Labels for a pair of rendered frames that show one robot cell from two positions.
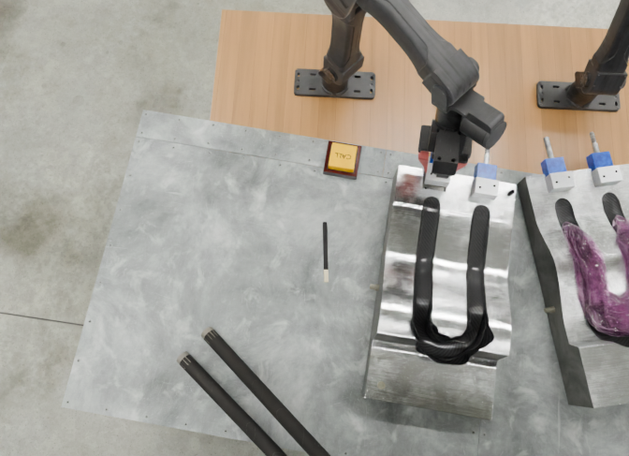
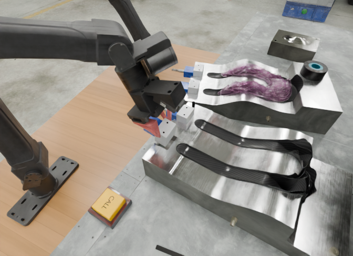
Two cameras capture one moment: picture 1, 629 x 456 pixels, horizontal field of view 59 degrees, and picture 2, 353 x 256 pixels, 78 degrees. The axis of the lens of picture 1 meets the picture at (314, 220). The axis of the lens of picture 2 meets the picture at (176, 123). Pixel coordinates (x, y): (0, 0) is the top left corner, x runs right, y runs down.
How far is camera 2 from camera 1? 0.71 m
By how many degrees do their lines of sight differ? 39
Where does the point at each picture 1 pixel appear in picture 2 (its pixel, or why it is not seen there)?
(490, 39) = (91, 93)
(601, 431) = (340, 125)
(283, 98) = (21, 239)
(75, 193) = not seen: outside the picture
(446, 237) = (210, 149)
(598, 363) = (313, 101)
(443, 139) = (152, 89)
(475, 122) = (156, 50)
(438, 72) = (100, 32)
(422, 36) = (57, 25)
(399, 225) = (189, 176)
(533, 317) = not seen: hidden behind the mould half
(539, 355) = not seen: hidden behind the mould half
